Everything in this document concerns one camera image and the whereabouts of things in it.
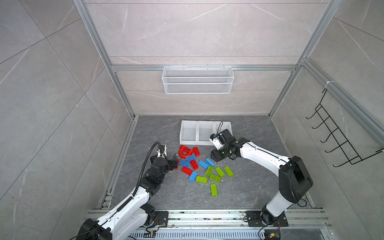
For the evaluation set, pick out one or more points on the white left bin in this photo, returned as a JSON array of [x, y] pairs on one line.
[[188, 132]]

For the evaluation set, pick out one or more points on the green lego brick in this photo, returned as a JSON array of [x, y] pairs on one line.
[[214, 190], [229, 171], [200, 179], [215, 178], [209, 171], [220, 172]]

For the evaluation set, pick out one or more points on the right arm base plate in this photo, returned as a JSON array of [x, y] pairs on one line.
[[262, 219]]

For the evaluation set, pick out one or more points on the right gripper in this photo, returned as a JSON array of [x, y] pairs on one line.
[[216, 157]]

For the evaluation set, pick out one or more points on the white middle bin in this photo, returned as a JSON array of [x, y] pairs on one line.
[[205, 130]]

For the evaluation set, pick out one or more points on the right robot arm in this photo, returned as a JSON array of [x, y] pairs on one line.
[[294, 178]]

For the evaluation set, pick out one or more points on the black wire hook rack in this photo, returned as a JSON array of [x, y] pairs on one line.
[[340, 139]]

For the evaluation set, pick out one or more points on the green lego brick bottom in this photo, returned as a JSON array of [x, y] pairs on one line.
[[214, 190]]

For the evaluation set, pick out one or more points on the white wire mesh basket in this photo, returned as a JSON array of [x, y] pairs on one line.
[[198, 80]]

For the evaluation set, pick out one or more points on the aluminium rail front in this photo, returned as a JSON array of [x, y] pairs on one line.
[[240, 218]]

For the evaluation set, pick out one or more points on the blue lego brick small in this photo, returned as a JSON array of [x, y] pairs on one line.
[[210, 162]]

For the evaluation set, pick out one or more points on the red lego brick top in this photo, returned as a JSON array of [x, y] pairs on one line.
[[196, 152]]

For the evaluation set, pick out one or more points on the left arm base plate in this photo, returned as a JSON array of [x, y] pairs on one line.
[[157, 219]]

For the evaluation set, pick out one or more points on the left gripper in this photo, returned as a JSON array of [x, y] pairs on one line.
[[175, 163]]

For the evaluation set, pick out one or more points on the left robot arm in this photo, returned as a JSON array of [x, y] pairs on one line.
[[134, 210]]

